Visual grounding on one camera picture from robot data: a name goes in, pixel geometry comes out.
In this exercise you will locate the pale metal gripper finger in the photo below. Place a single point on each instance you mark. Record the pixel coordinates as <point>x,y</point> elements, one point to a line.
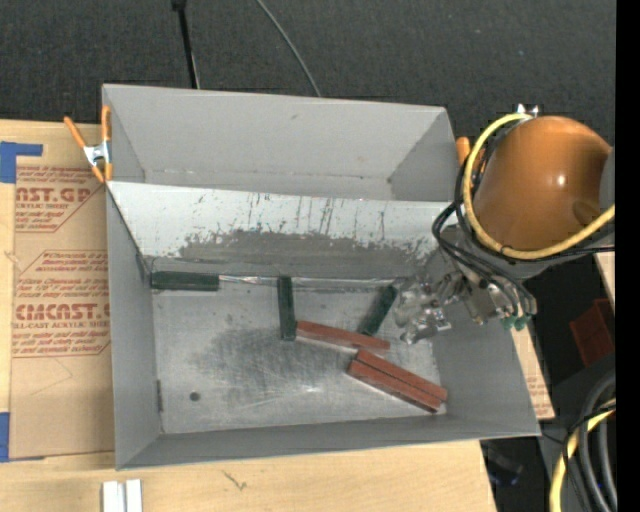
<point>415,301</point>
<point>425,327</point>

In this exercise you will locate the grey metal bin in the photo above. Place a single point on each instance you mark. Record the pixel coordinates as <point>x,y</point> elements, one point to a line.
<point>310,395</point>

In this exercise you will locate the red-brown flat block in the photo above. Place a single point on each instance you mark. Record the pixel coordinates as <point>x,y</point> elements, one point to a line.
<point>405,374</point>
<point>342,336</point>
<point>392,385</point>

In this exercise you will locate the brown cardboard board red print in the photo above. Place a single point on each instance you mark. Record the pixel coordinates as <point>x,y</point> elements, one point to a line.
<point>60,350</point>

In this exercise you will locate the dark green flat block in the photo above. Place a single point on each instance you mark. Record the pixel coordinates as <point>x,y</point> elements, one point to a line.
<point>185,281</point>
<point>378,310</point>
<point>286,310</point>

